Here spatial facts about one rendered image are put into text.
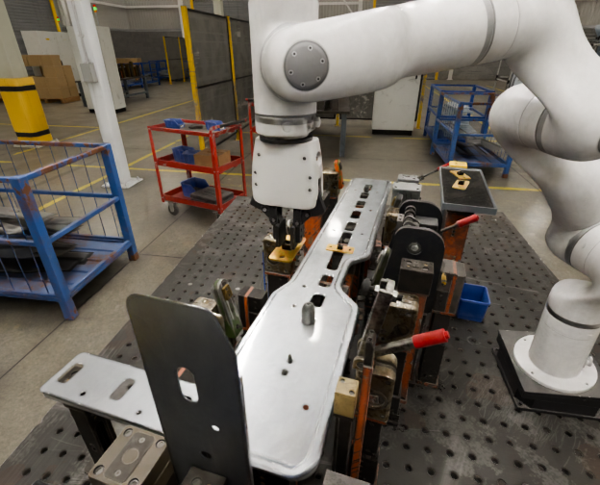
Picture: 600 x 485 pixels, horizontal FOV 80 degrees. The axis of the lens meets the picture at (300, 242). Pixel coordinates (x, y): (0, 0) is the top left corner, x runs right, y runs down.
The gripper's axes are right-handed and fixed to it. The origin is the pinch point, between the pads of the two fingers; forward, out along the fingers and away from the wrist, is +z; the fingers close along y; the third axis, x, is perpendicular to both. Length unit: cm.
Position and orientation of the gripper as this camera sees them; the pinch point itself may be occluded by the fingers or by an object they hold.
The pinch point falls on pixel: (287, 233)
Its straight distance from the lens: 57.5
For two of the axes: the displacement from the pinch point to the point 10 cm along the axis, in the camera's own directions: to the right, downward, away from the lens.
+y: -9.5, -1.4, 2.7
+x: -3.0, 4.5, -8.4
